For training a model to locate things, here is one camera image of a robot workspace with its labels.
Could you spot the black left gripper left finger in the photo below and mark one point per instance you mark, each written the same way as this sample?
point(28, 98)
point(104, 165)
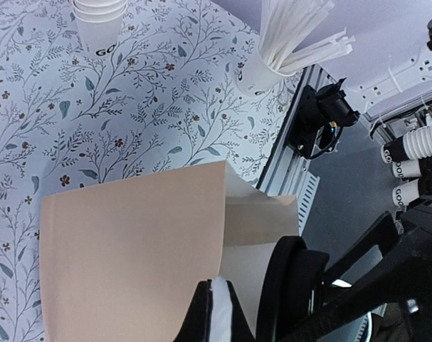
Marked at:
point(197, 321)

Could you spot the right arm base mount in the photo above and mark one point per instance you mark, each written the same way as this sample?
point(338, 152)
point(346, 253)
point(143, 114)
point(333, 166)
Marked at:
point(325, 109)

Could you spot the black plastic cup lid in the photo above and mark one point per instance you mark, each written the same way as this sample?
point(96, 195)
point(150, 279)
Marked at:
point(293, 273)

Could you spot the bundle of white paper straws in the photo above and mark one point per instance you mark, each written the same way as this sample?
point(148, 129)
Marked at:
point(284, 25)

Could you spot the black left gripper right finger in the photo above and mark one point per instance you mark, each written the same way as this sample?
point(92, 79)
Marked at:
point(240, 330)

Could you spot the brown paper bag white handles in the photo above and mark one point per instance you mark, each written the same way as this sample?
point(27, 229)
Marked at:
point(121, 261)

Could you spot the stack of white paper cups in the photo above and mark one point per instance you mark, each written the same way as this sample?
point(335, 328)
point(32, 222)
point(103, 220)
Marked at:
point(99, 25)

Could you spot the white cup holding straws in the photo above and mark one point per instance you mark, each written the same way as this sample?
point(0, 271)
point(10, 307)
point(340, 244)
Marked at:
point(256, 77)

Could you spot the aluminium front rail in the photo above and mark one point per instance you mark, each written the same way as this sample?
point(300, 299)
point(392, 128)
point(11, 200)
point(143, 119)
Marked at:
point(285, 172)

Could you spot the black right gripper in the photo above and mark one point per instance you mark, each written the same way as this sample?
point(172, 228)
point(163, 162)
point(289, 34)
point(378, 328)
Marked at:
point(403, 276)

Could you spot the floral patterned table mat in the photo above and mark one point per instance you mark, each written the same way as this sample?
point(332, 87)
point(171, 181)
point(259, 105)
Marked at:
point(166, 97)

